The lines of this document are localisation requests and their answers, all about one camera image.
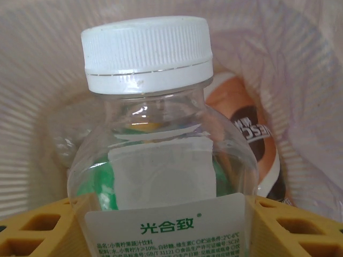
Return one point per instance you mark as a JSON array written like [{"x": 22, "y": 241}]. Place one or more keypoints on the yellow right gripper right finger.
[{"x": 258, "y": 233}]

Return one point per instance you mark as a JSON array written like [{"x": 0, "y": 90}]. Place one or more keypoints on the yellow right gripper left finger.
[{"x": 68, "y": 241}]

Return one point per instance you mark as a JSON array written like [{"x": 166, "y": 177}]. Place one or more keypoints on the brown coffee bottle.
[{"x": 257, "y": 160}]

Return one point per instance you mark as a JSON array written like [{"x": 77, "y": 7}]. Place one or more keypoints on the beige ribbed plastic bin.
[{"x": 26, "y": 107}]

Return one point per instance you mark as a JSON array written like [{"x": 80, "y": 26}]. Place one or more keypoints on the lime label bottle white cap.
[{"x": 150, "y": 53}]

